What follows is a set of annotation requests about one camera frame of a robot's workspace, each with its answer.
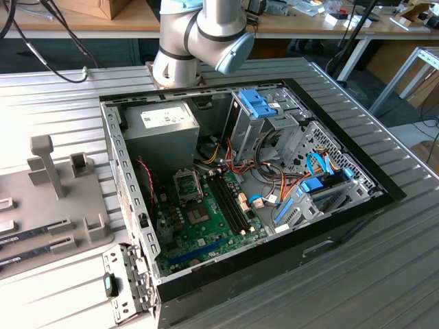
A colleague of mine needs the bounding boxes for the black teal bracket latch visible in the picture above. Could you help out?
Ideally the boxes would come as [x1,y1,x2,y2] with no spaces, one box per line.
[103,272,119,297]

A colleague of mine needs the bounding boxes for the green motherboard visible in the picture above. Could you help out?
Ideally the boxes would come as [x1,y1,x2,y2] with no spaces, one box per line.
[154,167,271,277]

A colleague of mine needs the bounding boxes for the grey metal disk bay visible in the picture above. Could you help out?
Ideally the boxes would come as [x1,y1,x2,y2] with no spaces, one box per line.
[272,184,385,236]

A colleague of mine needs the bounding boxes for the blue expansion slot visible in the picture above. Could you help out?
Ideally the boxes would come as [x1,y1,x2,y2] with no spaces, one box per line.
[167,238,227,266]

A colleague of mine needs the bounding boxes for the black slanted pole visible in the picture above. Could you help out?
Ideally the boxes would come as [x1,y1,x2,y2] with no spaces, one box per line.
[324,0,381,83]

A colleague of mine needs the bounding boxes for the grey parts rack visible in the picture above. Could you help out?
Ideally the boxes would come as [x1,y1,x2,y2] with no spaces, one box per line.
[0,134,116,279]

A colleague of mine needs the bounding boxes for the CPU socket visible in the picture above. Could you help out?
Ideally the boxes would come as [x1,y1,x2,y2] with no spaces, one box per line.
[172,167,204,204]

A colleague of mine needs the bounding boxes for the blue plastic drive latch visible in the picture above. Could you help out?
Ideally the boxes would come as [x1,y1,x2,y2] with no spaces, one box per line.
[237,88,281,119]

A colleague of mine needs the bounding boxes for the orange yellow power wires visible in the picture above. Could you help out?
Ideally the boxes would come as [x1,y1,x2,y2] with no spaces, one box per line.
[202,143,222,165]

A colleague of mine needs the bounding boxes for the open brown cardboard box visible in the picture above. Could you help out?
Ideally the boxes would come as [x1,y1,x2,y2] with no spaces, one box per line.
[399,1,439,29]

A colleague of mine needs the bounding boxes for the blue plastic rail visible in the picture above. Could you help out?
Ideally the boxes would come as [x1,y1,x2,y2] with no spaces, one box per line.
[273,197,295,226]

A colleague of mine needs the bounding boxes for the brown cardboard sheet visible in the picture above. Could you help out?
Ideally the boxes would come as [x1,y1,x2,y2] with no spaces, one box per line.
[365,42,439,110]

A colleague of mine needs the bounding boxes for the thick black camera cable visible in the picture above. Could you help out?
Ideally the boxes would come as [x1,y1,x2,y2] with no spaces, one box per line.
[0,0,16,38]

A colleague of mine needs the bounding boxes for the grey metal optical drive cage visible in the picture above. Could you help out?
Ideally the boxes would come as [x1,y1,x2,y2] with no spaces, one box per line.
[222,89,309,162]

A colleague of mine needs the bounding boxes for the metal socket cover frame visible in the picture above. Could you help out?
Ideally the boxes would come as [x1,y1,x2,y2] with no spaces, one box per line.
[186,204,210,225]

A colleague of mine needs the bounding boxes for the metal expansion card bracket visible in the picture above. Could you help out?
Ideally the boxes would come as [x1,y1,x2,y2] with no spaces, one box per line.
[102,242,161,325]

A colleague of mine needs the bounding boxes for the aluminium profile frame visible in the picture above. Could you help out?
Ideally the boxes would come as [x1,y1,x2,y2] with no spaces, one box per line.
[368,46,439,117]

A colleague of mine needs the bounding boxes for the orange black wire bundle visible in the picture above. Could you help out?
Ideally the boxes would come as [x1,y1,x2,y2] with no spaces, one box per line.
[224,136,305,205]

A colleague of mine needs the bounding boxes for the black open PC case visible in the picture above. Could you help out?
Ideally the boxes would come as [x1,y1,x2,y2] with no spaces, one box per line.
[98,77,407,329]

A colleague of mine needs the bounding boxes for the dark RAM stick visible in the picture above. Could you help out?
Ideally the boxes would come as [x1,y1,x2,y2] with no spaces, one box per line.
[0,243,53,267]
[0,226,51,246]

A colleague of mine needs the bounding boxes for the hard disk in blue carrier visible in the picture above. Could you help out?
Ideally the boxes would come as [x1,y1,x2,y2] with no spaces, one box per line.
[295,167,356,203]

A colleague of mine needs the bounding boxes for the black RAM slot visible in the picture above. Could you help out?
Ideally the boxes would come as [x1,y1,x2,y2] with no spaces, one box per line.
[222,174,252,231]
[208,177,241,236]
[213,176,245,234]
[217,175,248,233]

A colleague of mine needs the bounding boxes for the robot signal cable with clip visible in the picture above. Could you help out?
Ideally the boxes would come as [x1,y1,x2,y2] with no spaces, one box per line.
[0,0,92,84]

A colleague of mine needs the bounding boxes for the red black twisted wire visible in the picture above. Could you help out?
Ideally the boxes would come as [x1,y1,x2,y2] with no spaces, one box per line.
[135,156,159,206]

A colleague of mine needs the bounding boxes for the grey power supply unit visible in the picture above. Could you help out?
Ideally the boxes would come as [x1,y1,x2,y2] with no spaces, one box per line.
[121,99,201,179]

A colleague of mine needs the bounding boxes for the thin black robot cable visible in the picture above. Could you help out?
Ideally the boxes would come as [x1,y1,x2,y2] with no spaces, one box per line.
[39,0,100,69]

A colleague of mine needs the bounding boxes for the long wooden desk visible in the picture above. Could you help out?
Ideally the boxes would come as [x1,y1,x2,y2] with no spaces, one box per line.
[0,0,439,82]

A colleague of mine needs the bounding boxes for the small white box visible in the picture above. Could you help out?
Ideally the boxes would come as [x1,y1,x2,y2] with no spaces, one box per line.
[324,12,348,27]
[342,16,373,29]

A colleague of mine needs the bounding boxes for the perforated metal drive cage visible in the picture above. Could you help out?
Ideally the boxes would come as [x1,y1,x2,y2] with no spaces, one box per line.
[279,120,384,206]

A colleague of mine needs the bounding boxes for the blue SATA wire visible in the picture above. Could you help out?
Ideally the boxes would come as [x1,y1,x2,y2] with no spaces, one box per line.
[320,153,336,176]
[305,152,327,180]

